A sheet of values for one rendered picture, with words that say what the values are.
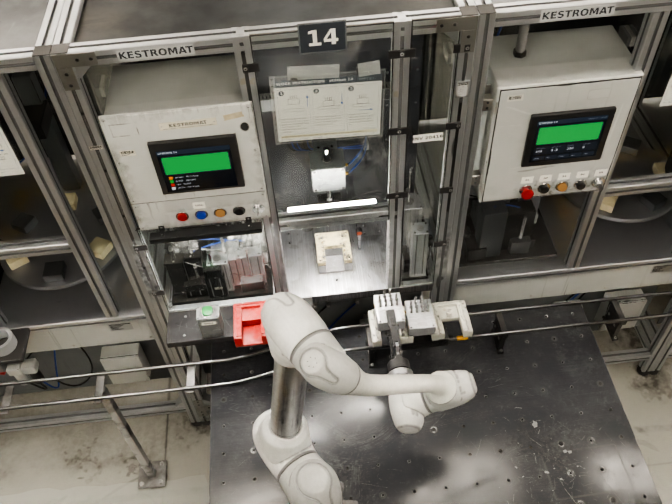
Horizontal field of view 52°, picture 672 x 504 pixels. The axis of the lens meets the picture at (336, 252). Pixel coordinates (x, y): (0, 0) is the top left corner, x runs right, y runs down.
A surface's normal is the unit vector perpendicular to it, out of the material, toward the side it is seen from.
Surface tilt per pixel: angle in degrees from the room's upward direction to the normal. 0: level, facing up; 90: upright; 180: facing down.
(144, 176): 90
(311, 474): 7
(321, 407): 0
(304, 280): 0
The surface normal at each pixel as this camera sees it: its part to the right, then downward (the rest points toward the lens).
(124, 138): 0.11, 0.76
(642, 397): -0.04, -0.65
